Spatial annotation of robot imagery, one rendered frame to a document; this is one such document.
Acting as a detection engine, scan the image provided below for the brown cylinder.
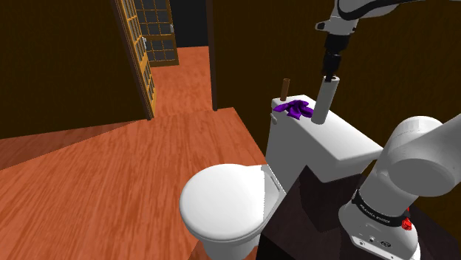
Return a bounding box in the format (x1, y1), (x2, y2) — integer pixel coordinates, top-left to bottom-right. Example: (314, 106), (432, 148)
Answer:
(279, 78), (292, 103)

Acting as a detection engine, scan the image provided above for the white toilet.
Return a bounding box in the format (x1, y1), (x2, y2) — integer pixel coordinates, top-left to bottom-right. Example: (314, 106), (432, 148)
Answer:
(179, 94), (385, 260)

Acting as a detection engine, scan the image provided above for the white tube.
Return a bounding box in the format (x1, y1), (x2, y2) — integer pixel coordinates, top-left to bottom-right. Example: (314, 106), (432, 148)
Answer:
(310, 75), (341, 126)

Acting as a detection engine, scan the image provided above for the wooden lattice door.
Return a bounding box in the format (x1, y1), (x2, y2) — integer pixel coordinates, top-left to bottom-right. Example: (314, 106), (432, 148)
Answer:
(114, 0), (158, 120)
(134, 0), (180, 68)

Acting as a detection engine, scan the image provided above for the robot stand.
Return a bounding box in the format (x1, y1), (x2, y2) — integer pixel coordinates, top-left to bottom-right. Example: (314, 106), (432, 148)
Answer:
(256, 165), (461, 260)

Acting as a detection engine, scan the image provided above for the purple cloth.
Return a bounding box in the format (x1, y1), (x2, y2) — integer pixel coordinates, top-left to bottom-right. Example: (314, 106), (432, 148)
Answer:
(273, 99), (315, 120)

